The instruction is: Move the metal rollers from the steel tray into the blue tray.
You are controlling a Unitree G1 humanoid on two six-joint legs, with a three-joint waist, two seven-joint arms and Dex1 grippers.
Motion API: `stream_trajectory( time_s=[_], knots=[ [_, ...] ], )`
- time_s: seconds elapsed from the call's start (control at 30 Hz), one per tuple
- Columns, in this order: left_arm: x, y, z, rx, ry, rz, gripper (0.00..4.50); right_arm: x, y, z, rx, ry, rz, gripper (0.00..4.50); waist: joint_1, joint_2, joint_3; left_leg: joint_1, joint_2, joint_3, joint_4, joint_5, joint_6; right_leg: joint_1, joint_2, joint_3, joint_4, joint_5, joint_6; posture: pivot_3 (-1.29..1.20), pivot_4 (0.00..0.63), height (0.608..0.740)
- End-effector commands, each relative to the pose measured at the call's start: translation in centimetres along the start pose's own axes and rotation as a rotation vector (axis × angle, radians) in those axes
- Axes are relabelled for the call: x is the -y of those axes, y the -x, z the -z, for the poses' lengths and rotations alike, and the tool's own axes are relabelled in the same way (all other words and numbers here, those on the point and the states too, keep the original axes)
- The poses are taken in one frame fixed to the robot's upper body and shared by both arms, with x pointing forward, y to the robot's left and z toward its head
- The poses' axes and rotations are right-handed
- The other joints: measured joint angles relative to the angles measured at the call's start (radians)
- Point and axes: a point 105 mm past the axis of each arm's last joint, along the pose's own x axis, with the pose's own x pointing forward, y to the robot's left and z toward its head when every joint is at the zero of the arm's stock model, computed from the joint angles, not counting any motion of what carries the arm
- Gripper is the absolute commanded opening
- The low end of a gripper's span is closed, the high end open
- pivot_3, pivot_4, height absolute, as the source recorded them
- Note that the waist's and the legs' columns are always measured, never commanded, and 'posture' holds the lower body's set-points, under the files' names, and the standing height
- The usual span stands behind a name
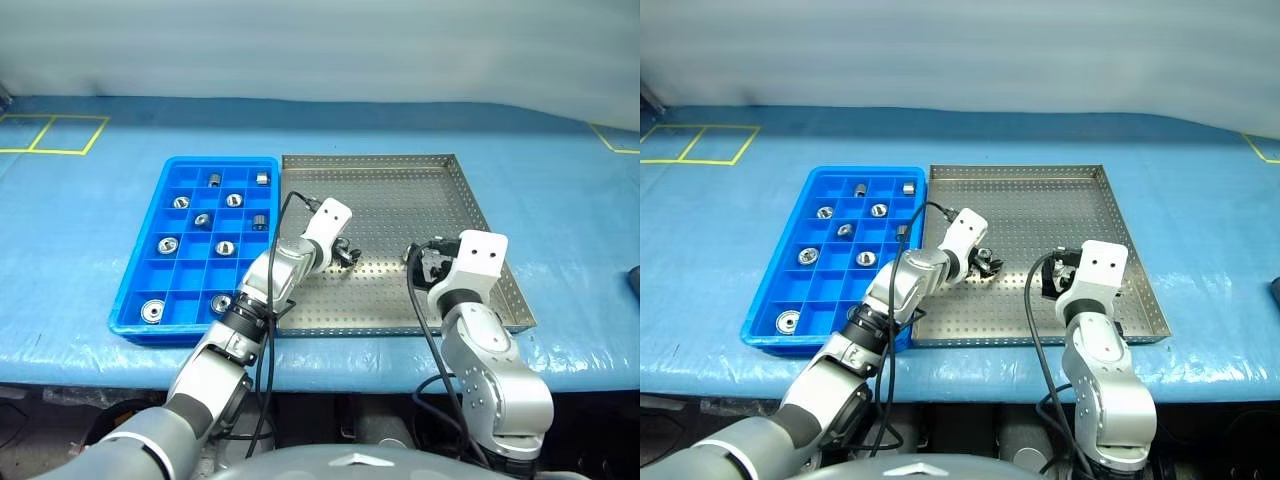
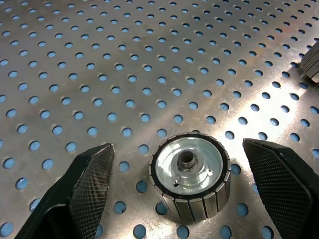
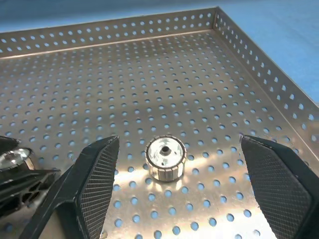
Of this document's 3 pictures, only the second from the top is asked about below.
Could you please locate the perforated steel tray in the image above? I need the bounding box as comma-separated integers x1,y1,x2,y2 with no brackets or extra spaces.
0,0,319,239

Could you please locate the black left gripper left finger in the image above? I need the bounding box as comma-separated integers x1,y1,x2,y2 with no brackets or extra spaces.
13,142,116,239

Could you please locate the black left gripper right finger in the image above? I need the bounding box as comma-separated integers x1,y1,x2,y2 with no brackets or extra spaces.
242,138,319,239

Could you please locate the ribbed metal roller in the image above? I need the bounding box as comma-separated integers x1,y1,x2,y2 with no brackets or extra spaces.
300,39,319,84
149,133,232,220

